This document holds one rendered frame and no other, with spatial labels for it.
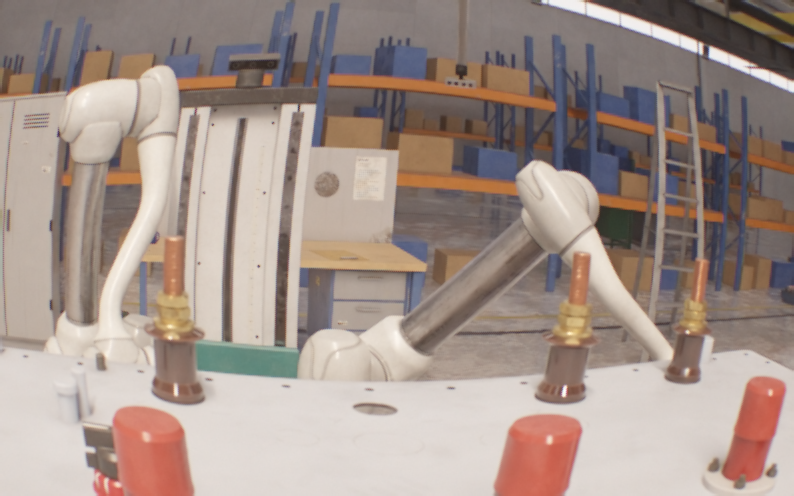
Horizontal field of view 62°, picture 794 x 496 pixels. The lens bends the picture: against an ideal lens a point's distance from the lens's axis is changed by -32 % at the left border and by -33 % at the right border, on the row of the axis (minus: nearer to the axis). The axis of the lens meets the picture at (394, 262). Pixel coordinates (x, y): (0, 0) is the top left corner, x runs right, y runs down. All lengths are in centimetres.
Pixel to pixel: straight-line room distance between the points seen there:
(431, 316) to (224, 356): 48
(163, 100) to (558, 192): 82
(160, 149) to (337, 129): 738
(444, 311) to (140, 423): 146
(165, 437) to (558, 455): 31
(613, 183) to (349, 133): 316
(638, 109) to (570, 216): 873
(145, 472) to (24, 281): 512
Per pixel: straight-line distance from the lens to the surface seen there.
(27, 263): 568
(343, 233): 600
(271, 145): 205
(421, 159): 925
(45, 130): 556
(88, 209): 173
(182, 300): 106
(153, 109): 170
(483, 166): 950
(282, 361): 205
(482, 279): 197
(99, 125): 166
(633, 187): 1049
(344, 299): 538
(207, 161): 205
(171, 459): 62
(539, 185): 175
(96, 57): 881
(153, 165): 169
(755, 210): 1194
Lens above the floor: 173
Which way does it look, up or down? 9 degrees down
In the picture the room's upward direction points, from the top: 5 degrees clockwise
